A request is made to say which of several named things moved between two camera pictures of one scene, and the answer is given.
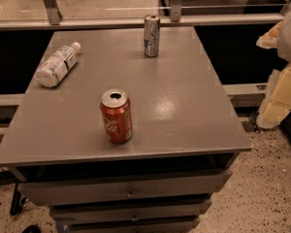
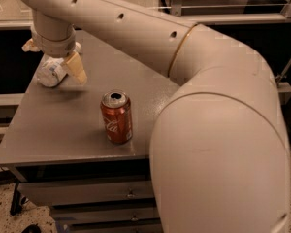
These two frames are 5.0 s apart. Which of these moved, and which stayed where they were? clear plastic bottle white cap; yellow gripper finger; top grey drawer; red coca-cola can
Moved: yellow gripper finger
Stayed: clear plastic bottle white cap; top grey drawer; red coca-cola can
